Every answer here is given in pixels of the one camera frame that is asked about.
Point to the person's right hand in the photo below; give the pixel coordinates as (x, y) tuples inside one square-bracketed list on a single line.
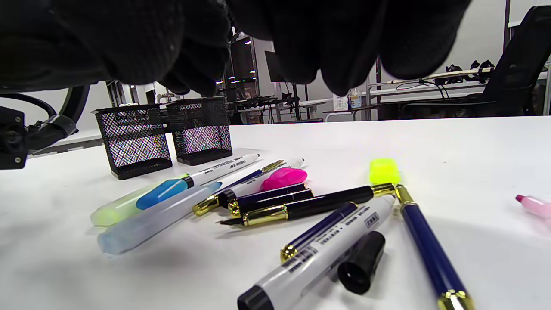
[(129, 38)]

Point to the yellow highlighter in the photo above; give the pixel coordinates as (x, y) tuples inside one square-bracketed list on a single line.
[(116, 209)]

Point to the blue gold fountain pen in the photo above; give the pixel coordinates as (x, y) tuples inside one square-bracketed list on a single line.
[(426, 241), (205, 206)]

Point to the pink highlighter pen cap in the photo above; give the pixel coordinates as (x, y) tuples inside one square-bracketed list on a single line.
[(284, 178)]

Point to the black fountain pen cap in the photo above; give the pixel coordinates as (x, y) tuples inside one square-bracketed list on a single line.
[(280, 202)]

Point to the blue fountain pen cap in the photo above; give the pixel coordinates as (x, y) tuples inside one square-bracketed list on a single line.
[(318, 230)]

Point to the yellow highlighter pen cap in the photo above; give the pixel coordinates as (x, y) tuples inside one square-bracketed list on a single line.
[(384, 171)]

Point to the black marker pen cap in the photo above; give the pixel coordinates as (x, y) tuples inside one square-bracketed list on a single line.
[(361, 262)]

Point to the pink highlighter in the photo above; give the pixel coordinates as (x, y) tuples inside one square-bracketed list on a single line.
[(538, 206)]

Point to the black mesh pen holder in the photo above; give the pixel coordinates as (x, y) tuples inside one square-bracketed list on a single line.
[(202, 137), (133, 146)]

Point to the black gold fountain pen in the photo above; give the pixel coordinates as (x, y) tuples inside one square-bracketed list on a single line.
[(327, 202)]

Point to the blue highlighter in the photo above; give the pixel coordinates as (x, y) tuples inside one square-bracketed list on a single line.
[(150, 224)]

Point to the clear bottle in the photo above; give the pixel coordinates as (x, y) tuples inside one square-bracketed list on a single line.
[(355, 101)]

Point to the white side desk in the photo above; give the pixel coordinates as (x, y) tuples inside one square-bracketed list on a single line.
[(409, 91)]

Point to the black office chair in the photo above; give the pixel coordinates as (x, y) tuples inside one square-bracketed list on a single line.
[(525, 51)]

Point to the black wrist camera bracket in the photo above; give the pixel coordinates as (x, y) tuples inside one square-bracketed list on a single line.
[(10, 137)]

